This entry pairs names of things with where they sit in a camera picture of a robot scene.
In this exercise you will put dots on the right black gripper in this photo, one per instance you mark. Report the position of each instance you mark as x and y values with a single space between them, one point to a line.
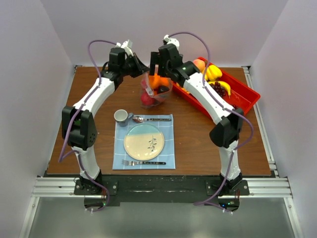
154 59

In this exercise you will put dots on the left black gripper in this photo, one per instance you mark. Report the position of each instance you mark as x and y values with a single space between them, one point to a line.
140 67

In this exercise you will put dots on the orange fruit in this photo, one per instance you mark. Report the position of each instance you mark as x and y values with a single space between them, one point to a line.
163 81
154 81

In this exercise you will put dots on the orange fruit back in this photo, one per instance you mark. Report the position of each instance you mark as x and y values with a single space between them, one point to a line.
163 81

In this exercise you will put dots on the clear zip top bag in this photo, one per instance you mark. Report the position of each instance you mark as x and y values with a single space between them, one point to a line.
154 90

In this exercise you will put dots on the red apple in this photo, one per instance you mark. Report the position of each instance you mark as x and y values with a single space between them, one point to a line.
146 100
159 98

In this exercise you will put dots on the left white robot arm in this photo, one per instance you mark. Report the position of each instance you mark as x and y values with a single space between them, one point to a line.
78 122

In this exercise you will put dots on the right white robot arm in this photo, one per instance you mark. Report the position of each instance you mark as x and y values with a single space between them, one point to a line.
228 121

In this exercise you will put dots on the metal spoon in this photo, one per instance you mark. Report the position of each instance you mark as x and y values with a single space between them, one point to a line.
139 119

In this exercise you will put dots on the small grey cup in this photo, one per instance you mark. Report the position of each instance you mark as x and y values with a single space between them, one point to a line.
122 117

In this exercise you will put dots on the yellow bell pepper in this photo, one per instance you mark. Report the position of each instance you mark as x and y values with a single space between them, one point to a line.
213 73

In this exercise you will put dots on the cream and teal plate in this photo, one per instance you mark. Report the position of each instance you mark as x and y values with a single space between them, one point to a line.
144 142

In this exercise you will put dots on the upper purple grape bunch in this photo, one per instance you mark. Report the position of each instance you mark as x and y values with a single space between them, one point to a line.
216 86

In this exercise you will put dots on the yellow banana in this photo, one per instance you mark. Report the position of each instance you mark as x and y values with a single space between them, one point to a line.
227 87

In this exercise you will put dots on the blue checked placemat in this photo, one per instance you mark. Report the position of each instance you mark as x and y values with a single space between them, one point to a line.
167 154

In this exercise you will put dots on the metal fork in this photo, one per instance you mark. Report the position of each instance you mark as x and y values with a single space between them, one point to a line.
133 163

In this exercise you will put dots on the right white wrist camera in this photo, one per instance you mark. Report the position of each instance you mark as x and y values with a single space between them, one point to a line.
169 40

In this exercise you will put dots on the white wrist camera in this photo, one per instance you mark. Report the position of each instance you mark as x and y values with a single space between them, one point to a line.
126 44
169 40

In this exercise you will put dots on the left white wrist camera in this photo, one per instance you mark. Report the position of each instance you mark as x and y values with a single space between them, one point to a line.
126 44

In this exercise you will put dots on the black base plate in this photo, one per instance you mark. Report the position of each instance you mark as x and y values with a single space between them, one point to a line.
147 188

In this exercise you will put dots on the aluminium frame rail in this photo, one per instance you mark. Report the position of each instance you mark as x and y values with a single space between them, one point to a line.
266 213

